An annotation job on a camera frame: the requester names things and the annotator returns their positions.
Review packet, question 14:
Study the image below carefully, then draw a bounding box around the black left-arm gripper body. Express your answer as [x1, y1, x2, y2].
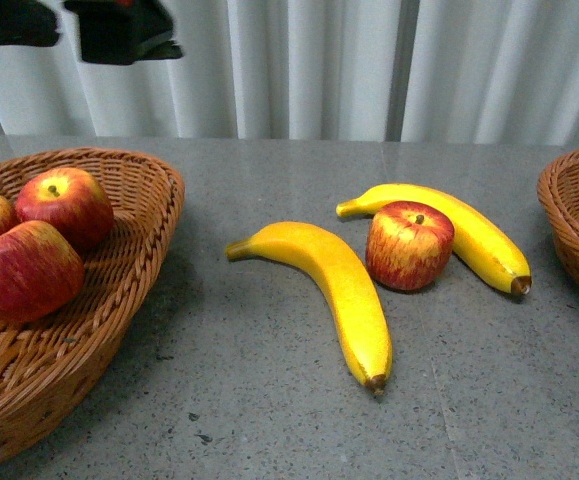
[0, 1, 184, 65]

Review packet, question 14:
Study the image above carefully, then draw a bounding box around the red yellow apple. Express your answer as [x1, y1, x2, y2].
[365, 201, 455, 292]

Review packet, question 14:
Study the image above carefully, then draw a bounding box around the orange-yellow banana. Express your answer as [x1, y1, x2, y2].
[225, 221, 393, 396]

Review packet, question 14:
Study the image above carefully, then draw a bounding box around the yellow banana brown tip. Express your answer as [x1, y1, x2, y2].
[336, 183, 532, 296]

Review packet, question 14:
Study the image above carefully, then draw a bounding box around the red apple back of basket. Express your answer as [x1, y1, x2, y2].
[15, 167, 114, 253]

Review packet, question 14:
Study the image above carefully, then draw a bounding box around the white pleated curtain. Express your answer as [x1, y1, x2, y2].
[0, 1, 579, 146]

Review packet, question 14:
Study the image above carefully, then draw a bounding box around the dark red apple front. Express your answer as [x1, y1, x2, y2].
[0, 220, 85, 323]

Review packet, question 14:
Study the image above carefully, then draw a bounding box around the left brown wicker basket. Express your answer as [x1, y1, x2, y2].
[0, 147, 185, 463]

